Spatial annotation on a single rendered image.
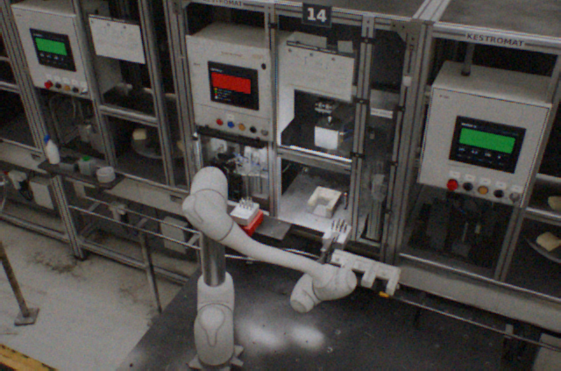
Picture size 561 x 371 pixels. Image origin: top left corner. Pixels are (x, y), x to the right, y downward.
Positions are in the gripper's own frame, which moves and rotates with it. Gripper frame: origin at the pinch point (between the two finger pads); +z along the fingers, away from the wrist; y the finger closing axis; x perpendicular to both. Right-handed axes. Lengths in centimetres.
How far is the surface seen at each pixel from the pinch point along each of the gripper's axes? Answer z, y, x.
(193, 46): 19, 74, 77
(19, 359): -60, -103, 167
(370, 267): 6.5, -15.9, -16.6
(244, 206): 8, -2, 50
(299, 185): 49, -14, 37
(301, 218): 23.2, -13.3, 25.4
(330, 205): 31.5, -6.6, 12.5
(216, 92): 16, 55, 65
